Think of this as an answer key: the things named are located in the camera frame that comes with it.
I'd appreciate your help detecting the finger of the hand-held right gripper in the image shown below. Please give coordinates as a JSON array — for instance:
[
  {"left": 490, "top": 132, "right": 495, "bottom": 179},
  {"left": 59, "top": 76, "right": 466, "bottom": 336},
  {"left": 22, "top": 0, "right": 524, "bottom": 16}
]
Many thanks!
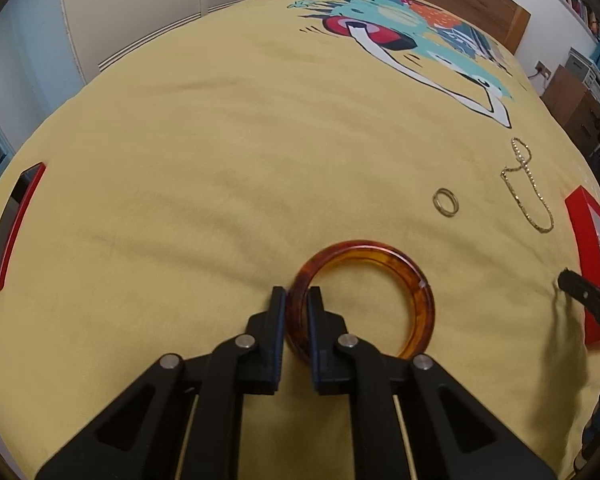
[{"left": 557, "top": 269, "right": 600, "bottom": 343}]

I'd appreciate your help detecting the white wardrobe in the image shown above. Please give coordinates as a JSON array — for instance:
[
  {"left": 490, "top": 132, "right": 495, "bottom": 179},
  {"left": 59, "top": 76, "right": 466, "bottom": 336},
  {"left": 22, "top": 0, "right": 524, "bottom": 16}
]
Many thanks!
[{"left": 59, "top": 0, "right": 292, "bottom": 87}]

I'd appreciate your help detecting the yellow printed blanket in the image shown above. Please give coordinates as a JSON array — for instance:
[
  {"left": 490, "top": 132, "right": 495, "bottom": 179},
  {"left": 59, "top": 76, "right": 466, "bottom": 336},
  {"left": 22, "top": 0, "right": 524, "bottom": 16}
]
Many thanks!
[{"left": 0, "top": 0, "right": 600, "bottom": 480}]

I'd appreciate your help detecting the gold chain necklace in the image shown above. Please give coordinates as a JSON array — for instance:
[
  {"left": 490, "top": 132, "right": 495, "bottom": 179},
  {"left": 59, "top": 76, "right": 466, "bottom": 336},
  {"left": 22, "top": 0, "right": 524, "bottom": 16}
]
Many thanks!
[{"left": 500, "top": 137, "right": 555, "bottom": 234}]

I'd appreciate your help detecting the red cardboard box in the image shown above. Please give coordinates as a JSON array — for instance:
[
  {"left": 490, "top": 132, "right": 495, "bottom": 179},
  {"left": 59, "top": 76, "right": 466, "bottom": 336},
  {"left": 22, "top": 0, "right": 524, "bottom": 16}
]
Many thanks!
[{"left": 564, "top": 185, "right": 600, "bottom": 345}]

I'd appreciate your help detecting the wooden cabinet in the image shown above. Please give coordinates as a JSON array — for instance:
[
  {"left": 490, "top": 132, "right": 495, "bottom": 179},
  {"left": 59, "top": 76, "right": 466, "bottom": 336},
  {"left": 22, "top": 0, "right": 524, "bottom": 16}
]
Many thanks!
[{"left": 542, "top": 64, "right": 600, "bottom": 152}]

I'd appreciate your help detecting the white storage basket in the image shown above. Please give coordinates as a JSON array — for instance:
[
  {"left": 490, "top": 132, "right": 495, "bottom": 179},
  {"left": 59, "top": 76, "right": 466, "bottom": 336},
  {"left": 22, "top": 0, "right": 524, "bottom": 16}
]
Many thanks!
[{"left": 564, "top": 47, "right": 600, "bottom": 107}]

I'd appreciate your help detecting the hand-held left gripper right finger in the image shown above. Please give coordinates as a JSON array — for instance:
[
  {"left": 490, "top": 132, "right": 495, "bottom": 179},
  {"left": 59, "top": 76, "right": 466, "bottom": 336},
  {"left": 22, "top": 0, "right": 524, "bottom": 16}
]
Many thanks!
[{"left": 307, "top": 285, "right": 559, "bottom": 480}]

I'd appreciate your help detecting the gold ring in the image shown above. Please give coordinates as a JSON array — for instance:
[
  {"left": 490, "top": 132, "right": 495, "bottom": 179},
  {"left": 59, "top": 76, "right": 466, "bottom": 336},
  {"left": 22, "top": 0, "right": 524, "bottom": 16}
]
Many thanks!
[{"left": 432, "top": 188, "right": 460, "bottom": 219}]

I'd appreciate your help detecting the amber resin bangle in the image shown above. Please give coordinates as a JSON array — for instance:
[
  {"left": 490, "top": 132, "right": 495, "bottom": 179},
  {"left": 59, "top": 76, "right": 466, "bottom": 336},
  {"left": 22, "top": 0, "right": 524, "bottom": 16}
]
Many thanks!
[{"left": 285, "top": 240, "right": 436, "bottom": 361}]

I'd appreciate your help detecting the phone in red case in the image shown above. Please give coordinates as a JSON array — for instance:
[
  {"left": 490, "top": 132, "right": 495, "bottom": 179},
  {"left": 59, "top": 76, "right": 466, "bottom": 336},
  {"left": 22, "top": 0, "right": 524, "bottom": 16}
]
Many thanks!
[{"left": 0, "top": 162, "right": 47, "bottom": 294}]

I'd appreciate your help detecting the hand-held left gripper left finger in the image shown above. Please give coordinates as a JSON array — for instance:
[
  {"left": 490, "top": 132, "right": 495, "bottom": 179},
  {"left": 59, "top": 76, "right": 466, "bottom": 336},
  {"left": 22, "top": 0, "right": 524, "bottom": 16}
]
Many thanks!
[{"left": 35, "top": 286, "right": 287, "bottom": 480}]

